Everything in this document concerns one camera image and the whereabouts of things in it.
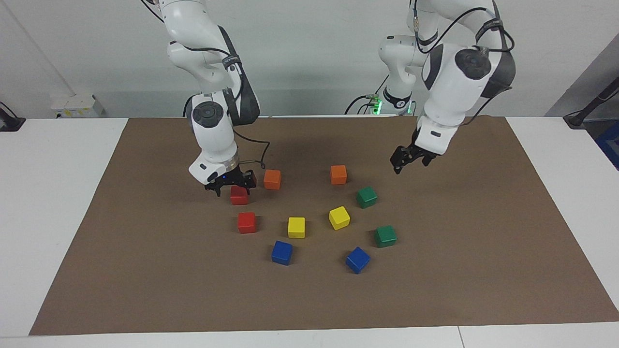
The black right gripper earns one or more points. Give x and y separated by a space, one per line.
232 180

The orange wooden cube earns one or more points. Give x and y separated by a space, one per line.
272 179
338 174

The black clamp mount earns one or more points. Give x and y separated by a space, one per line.
12 124

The blue wooden cube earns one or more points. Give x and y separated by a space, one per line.
358 259
282 252

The green wooden cube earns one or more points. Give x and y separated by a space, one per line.
366 197
385 236

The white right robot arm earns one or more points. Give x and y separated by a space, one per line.
215 140

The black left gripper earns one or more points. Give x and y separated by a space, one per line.
414 149

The blue crate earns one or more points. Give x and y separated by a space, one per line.
610 142

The yellow wooden cube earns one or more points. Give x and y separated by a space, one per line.
296 227
339 217

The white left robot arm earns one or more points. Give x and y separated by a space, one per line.
449 92

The white socket box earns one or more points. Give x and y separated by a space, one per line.
77 104

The red wooden cube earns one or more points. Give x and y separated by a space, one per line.
246 222
239 197

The brown paper mat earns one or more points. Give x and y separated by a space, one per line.
309 299

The black stand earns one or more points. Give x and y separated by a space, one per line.
575 119

